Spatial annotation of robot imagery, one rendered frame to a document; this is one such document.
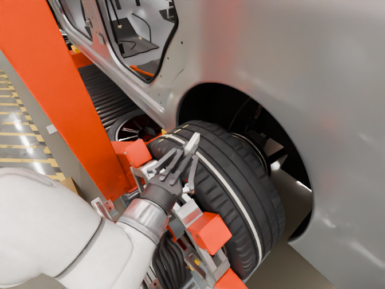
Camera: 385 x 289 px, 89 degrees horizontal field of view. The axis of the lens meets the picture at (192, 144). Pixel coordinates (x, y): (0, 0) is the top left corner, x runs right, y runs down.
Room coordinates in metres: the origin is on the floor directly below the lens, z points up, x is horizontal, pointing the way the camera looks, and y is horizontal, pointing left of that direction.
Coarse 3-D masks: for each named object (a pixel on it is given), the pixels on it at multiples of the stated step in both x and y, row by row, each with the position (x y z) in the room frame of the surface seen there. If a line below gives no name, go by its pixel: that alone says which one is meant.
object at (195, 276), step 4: (192, 272) 0.24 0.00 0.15; (192, 276) 0.21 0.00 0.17; (196, 276) 0.22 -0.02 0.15; (196, 280) 0.20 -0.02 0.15; (200, 280) 0.20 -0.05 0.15; (196, 284) 0.18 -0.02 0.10; (200, 284) 0.18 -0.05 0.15; (204, 284) 0.18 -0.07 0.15; (200, 288) 0.15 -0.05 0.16; (204, 288) 0.15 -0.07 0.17
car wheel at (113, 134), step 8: (136, 112) 1.46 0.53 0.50; (144, 112) 1.46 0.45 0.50; (120, 120) 1.35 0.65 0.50; (128, 120) 1.36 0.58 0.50; (136, 120) 1.40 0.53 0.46; (144, 120) 1.43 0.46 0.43; (152, 120) 1.44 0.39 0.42; (112, 128) 1.24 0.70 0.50; (120, 128) 1.25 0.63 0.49; (128, 128) 1.34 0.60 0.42; (136, 128) 1.39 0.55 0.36; (144, 128) 1.27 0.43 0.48; (152, 128) 1.27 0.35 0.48; (160, 128) 1.26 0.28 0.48; (112, 136) 1.14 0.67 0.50; (120, 136) 1.21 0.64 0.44; (128, 136) 1.31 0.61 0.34; (136, 136) 1.17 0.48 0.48; (152, 136) 1.17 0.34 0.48
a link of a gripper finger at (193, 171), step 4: (196, 156) 0.31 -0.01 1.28; (196, 160) 0.30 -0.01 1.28; (192, 164) 0.29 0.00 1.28; (196, 164) 0.29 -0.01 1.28; (192, 168) 0.27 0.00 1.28; (196, 168) 0.28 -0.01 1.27; (192, 172) 0.26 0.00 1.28; (192, 176) 0.25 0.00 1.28; (188, 180) 0.24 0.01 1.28; (192, 180) 0.24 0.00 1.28; (188, 184) 0.23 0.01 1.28; (192, 184) 0.23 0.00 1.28; (192, 188) 0.22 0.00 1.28
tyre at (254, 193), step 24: (192, 120) 0.64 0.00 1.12; (168, 144) 0.46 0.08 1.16; (216, 144) 0.44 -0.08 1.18; (240, 144) 0.45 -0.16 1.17; (216, 168) 0.35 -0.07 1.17; (240, 168) 0.36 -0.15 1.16; (216, 192) 0.28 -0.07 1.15; (240, 192) 0.29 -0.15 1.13; (264, 192) 0.30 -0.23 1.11; (240, 216) 0.23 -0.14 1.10; (264, 216) 0.24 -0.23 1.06; (240, 240) 0.17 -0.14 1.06; (264, 240) 0.19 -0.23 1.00; (240, 264) 0.13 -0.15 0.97
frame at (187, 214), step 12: (132, 168) 0.47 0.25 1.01; (144, 168) 0.39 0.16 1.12; (144, 180) 0.52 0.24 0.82; (192, 204) 0.26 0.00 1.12; (180, 216) 0.22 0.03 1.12; (192, 216) 0.22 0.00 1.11; (192, 240) 0.18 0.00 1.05; (192, 252) 0.24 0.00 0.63; (204, 252) 0.15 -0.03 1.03; (216, 252) 0.16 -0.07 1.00; (192, 264) 0.19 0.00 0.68; (204, 264) 0.18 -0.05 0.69; (216, 264) 0.13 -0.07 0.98; (228, 264) 0.13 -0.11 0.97; (204, 276) 0.13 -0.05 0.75; (216, 276) 0.10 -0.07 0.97
